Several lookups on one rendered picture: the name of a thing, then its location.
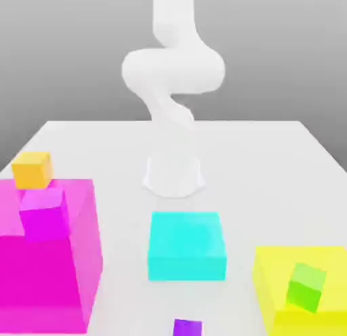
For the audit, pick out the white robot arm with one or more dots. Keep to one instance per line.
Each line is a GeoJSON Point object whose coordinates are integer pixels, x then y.
{"type": "Point", "coordinates": [173, 70]}

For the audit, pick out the small magenta cube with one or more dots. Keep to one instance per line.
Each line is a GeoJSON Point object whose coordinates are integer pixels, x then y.
{"type": "Point", "coordinates": [44, 219]}

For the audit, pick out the small orange cube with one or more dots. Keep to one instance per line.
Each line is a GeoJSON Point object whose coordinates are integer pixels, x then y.
{"type": "Point", "coordinates": [31, 172]}

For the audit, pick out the small purple cube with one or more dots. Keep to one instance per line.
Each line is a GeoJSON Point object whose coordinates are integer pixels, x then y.
{"type": "Point", "coordinates": [187, 328]}

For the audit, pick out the small green cube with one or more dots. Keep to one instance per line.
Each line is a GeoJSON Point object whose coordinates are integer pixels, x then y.
{"type": "Point", "coordinates": [306, 290]}

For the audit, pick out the large cyan box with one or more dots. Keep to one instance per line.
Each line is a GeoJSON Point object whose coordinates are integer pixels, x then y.
{"type": "Point", "coordinates": [187, 244]}

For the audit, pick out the large yellow box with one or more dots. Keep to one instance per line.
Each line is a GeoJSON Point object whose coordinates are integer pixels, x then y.
{"type": "Point", "coordinates": [273, 276]}

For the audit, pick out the large magenta box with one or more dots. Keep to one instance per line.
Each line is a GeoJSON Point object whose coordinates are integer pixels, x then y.
{"type": "Point", "coordinates": [40, 281]}

